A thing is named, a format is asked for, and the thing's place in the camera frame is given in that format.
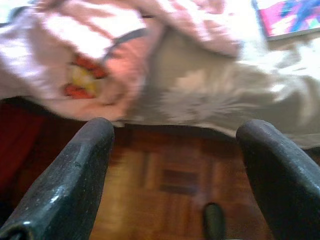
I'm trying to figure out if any anime cover comic book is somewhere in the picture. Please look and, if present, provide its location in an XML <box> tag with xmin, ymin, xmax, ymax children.
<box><xmin>251</xmin><ymin>0</ymin><xmax>320</xmax><ymax>42</ymax></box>

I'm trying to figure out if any pink cartoon print quilt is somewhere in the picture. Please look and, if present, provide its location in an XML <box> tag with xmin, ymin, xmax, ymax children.
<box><xmin>0</xmin><ymin>0</ymin><xmax>243</xmax><ymax>125</ymax></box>

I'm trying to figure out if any grey robot left leg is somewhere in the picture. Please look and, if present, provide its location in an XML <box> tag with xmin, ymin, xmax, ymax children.
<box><xmin>202</xmin><ymin>202</ymin><xmax>227</xmax><ymax>240</ymax></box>

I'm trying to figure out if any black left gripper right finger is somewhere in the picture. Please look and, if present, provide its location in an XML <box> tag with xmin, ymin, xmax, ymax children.
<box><xmin>235</xmin><ymin>119</ymin><xmax>320</xmax><ymax>240</ymax></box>

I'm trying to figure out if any beige floral bed sheet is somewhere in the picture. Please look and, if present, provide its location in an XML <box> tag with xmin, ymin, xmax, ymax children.
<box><xmin>119</xmin><ymin>0</ymin><xmax>320</xmax><ymax>151</ymax></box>

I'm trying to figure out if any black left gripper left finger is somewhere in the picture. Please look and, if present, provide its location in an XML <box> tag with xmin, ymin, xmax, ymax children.
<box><xmin>0</xmin><ymin>117</ymin><xmax>116</xmax><ymax>240</ymax></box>

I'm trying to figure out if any red fabric folded cushion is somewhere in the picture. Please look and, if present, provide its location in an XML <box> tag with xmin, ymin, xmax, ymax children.
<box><xmin>0</xmin><ymin>103</ymin><xmax>48</xmax><ymax>193</ymax></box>

